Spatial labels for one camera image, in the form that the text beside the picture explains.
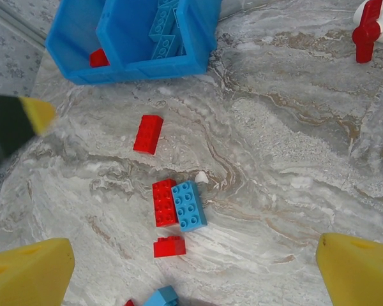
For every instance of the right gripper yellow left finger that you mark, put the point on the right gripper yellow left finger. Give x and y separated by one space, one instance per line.
25 277

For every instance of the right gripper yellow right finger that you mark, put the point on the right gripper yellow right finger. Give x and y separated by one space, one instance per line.
360 277

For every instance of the blue lego brick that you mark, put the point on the blue lego brick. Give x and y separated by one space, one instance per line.
161 20
163 47
189 207
161 298

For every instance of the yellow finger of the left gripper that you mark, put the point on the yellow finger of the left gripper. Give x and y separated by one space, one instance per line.
9 127

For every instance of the blue divided plastic bin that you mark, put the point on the blue divided plastic bin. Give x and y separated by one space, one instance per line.
76 38

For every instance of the small white plastic piece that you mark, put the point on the small white plastic piece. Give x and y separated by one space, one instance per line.
201 178

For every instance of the red lego brick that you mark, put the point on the red lego brick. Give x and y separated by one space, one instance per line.
99 59
163 204
169 248
130 303
147 135

